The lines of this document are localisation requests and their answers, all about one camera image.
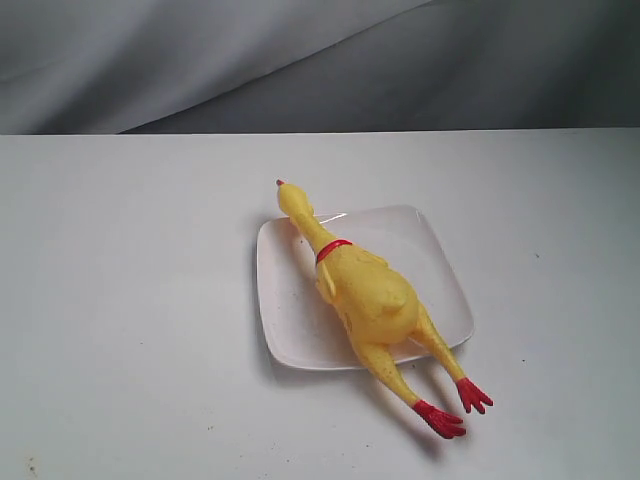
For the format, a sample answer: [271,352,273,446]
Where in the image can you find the white square plate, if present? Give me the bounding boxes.
[256,205,475,371]

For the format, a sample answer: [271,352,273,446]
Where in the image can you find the yellow rubber chicken toy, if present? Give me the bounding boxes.
[276,179,493,439]

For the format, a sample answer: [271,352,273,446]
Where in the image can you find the grey backdrop cloth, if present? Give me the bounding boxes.
[1,1,639,134]

